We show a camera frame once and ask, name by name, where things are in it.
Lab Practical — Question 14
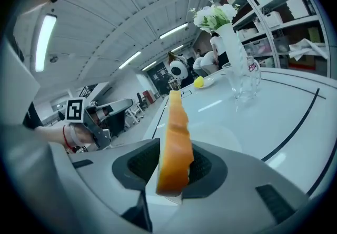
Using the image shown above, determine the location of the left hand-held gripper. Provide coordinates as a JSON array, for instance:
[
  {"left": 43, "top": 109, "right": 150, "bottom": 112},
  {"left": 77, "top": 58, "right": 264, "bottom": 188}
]
[{"left": 64, "top": 97, "right": 134, "bottom": 151}]

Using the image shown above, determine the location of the white table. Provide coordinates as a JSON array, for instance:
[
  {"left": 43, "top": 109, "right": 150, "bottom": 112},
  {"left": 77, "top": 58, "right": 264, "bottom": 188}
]
[{"left": 143, "top": 66, "right": 337, "bottom": 198}]

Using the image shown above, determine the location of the clear glass mug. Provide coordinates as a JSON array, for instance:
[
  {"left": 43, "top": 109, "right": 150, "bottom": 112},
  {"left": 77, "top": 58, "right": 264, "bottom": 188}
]
[{"left": 245, "top": 56, "right": 263, "bottom": 92}]

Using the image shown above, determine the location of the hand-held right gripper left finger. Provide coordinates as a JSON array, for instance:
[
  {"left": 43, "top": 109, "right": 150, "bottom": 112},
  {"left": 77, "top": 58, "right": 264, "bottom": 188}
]
[{"left": 68, "top": 137, "right": 162, "bottom": 216}]

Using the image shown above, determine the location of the red cabinet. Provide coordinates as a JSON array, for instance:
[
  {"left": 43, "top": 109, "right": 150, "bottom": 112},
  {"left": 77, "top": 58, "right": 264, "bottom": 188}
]
[{"left": 142, "top": 90, "right": 154, "bottom": 107}]

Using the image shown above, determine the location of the white tall vase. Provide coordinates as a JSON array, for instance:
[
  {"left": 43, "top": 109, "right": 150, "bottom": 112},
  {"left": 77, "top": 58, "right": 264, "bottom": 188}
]
[{"left": 217, "top": 23, "right": 250, "bottom": 76}]

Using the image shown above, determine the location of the red string bracelet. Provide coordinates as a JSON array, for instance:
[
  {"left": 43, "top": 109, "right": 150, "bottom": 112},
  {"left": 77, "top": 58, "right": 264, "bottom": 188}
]
[{"left": 62, "top": 124, "right": 72, "bottom": 150}]

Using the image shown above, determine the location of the person's left hand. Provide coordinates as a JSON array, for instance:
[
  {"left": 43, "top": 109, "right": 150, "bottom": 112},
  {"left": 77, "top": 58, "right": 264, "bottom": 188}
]
[{"left": 69, "top": 121, "right": 94, "bottom": 147}]

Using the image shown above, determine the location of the white round robot head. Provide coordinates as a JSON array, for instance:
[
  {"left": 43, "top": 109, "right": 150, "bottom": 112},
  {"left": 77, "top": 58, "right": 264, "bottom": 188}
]
[{"left": 167, "top": 53, "right": 190, "bottom": 82}]

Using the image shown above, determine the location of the yellow fruit on plate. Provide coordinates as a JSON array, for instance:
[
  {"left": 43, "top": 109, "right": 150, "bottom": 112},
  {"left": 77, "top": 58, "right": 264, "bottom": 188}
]
[{"left": 193, "top": 77, "right": 216, "bottom": 89}]

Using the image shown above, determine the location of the clear glass tumbler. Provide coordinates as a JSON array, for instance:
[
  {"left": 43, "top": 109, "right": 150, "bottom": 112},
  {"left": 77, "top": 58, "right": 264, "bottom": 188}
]
[{"left": 221, "top": 61, "right": 254, "bottom": 103}]

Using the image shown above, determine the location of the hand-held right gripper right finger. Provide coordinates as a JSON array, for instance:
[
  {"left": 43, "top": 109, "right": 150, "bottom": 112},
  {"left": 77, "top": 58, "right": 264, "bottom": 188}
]
[{"left": 181, "top": 140, "right": 309, "bottom": 229}]

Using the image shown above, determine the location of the person's left forearm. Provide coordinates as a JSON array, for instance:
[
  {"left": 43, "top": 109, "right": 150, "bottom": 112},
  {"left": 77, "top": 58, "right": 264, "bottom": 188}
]
[{"left": 33, "top": 124, "right": 70, "bottom": 150}]

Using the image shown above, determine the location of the person's black printed t-shirt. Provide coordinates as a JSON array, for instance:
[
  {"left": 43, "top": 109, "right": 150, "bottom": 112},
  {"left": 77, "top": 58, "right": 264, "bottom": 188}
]
[{"left": 22, "top": 100, "right": 44, "bottom": 131}]

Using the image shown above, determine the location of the white shelving unit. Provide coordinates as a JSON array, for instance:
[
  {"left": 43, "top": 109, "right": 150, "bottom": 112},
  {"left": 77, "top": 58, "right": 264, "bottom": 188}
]
[{"left": 226, "top": 0, "right": 333, "bottom": 79}]

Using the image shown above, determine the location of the toasted bread slice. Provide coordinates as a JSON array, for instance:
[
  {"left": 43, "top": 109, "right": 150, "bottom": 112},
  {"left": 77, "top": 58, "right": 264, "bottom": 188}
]
[{"left": 155, "top": 90, "right": 195, "bottom": 198}]

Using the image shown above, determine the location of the white flower bouquet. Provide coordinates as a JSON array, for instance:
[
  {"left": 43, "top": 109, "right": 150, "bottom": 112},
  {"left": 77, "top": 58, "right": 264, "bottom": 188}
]
[{"left": 189, "top": 0, "right": 241, "bottom": 35}]

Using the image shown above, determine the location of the long ceiling light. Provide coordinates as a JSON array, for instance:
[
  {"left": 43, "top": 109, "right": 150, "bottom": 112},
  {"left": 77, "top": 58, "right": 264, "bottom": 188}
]
[
  {"left": 35, "top": 14, "right": 58, "bottom": 73},
  {"left": 142, "top": 60, "right": 158, "bottom": 72},
  {"left": 158, "top": 23, "right": 190, "bottom": 40},
  {"left": 117, "top": 51, "right": 143, "bottom": 70}
]

